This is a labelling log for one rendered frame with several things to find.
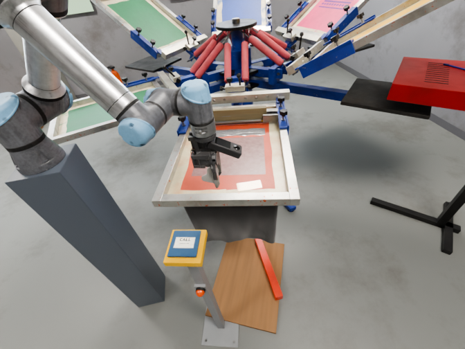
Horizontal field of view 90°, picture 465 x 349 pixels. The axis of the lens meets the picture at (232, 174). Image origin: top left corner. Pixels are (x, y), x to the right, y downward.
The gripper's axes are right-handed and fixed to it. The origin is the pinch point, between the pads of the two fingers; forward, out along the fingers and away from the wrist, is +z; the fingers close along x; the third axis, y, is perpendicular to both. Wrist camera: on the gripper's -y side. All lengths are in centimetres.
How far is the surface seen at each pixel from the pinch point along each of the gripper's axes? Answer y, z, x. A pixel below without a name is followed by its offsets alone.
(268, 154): -19.6, 12.8, -29.9
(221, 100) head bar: 8, 7, -80
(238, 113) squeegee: -4, 5, -57
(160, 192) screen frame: 26.2, 9.5, -2.8
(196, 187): 12.9, 12.9, -8.5
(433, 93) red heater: -102, 0, -57
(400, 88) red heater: -89, -1, -64
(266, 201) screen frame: -17.1, 10.6, 2.3
